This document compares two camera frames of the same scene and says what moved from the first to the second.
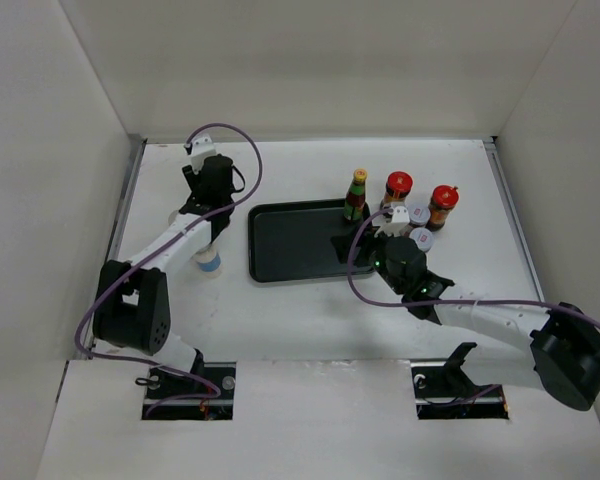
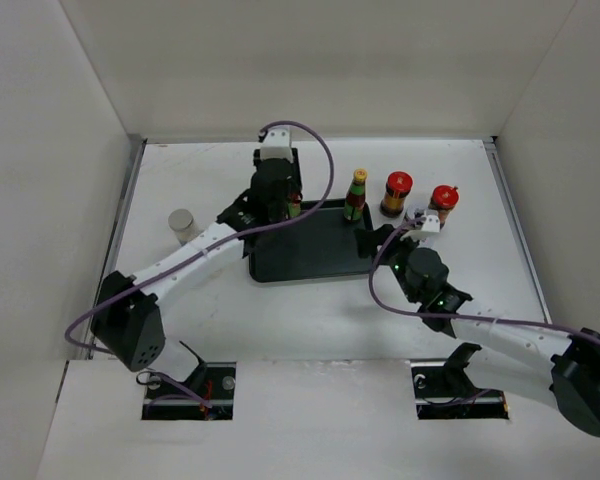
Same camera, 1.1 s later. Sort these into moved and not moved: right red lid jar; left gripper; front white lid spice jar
Moved: left gripper
Not moved: front white lid spice jar; right red lid jar
